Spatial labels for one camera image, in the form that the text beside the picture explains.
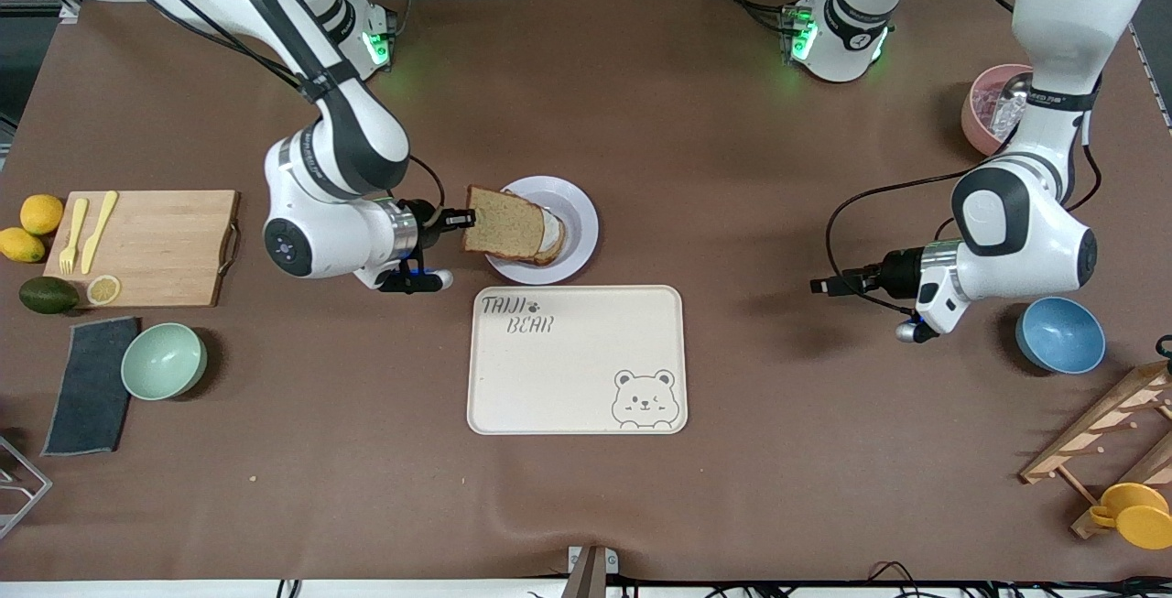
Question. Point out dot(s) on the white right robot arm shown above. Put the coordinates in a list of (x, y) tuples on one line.
[(320, 232)]

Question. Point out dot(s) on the dark grey cloth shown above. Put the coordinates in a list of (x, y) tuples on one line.
[(92, 387)]

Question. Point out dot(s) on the yellow cup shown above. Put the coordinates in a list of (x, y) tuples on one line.
[(1140, 516)]

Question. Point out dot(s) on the yellow plastic fork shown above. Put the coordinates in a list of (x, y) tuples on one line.
[(75, 232)]

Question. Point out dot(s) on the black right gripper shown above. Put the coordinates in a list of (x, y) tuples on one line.
[(423, 221)]

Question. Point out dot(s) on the yellow plastic knife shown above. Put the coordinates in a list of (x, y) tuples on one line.
[(99, 232)]

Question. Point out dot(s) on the plain brown bread slice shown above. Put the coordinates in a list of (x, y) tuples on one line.
[(504, 224)]

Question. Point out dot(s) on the light green bowl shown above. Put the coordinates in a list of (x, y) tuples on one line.
[(163, 362)]

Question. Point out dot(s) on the metal scoop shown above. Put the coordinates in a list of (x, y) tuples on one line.
[(1014, 90)]

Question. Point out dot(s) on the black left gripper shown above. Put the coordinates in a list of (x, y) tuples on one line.
[(899, 272)]

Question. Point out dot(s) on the green avocado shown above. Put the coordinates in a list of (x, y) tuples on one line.
[(48, 296)]

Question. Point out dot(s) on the lemon slice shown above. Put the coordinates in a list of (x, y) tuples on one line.
[(103, 290)]

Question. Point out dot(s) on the wooden cutting board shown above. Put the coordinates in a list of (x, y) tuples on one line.
[(165, 250)]

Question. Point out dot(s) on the pink bowl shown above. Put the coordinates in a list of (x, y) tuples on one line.
[(975, 122)]

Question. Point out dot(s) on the cream bear print tray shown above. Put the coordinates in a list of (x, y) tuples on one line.
[(568, 378)]

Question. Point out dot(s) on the blue bowl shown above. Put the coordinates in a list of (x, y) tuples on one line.
[(1062, 337)]

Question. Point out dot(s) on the yellow lemon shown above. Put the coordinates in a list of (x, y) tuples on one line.
[(20, 245), (42, 214)]

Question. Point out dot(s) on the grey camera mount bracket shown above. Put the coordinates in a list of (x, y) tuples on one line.
[(591, 575)]

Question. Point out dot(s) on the wooden peg rack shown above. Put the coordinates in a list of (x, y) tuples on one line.
[(1067, 447)]

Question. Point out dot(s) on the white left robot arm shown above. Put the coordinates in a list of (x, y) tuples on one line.
[(1016, 241)]

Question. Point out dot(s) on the white round plate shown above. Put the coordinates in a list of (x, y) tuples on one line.
[(579, 222)]

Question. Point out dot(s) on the clear ice cubes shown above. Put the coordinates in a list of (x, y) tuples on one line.
[(989, 108)]

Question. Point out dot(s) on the fried egg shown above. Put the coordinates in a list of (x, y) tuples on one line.
[(553, 230)]

